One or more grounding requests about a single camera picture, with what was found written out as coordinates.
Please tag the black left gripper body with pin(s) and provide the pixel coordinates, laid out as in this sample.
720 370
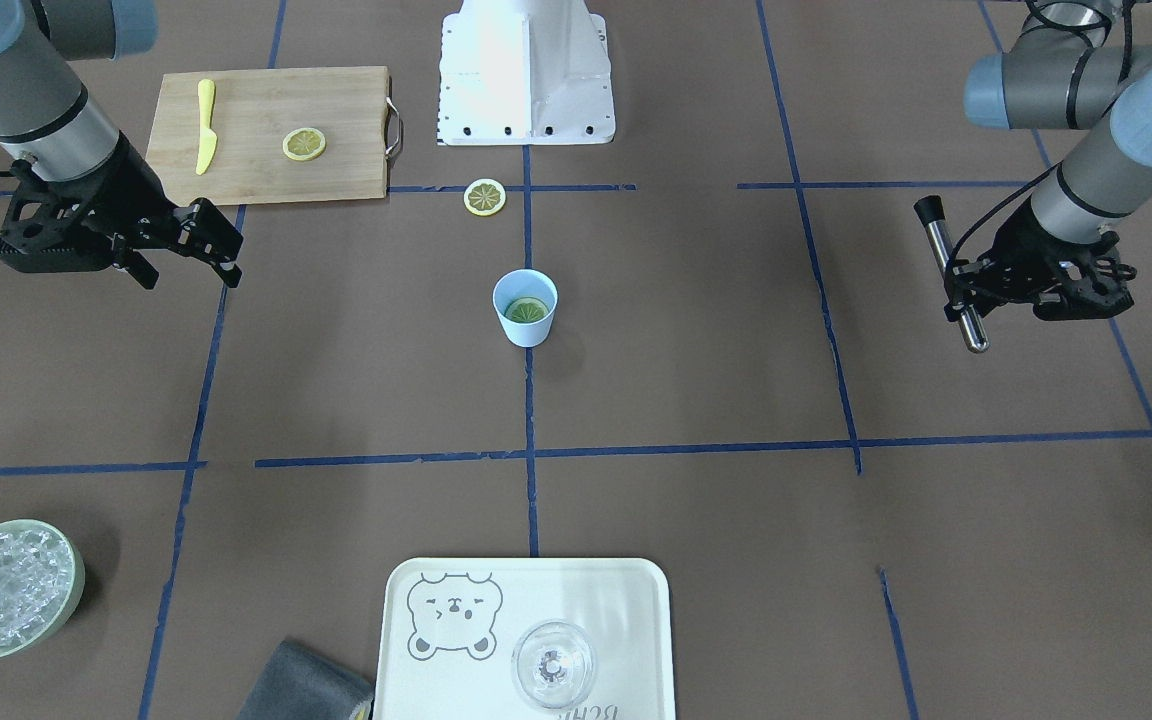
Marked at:
1018 243

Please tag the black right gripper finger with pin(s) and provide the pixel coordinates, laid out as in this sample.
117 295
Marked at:
209 236
136 266

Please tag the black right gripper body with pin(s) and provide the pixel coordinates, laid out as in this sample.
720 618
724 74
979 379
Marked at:
139 196

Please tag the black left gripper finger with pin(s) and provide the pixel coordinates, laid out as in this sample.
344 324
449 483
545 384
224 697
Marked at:
960 273
986 299

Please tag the metal muddler with black tip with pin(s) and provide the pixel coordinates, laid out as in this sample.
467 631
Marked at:
930 213

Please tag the lemon slice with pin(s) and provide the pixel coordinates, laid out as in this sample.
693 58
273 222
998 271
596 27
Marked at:
304 144
484 197
526 310

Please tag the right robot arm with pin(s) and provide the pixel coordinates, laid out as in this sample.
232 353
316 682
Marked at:
47 113

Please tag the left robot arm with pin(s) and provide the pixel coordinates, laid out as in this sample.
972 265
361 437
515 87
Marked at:
1074 65

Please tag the light blue plastic cup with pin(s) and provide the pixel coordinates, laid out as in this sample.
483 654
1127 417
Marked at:
520 283

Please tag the yellow plastic knife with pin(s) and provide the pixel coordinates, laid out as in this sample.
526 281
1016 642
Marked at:
207 137

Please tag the wooden cutting board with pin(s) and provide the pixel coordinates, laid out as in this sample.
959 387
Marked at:
254 109

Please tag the green bowl of ice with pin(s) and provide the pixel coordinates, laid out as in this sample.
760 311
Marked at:
42 577

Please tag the grey folded cloth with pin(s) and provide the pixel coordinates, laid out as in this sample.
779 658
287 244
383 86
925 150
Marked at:
297 683

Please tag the beige bear tray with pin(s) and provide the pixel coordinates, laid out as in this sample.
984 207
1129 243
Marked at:
450 627

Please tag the clear wine glass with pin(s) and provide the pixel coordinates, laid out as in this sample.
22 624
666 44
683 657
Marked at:
554 665

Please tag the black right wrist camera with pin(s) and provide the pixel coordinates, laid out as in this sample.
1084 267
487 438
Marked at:
45 232

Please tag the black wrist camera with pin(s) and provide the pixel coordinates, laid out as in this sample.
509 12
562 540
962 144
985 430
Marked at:
1086 292
45 232

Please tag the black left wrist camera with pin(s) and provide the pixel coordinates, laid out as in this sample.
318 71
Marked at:
1086 292

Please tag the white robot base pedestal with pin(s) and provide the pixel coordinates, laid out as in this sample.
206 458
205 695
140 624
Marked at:
525 73

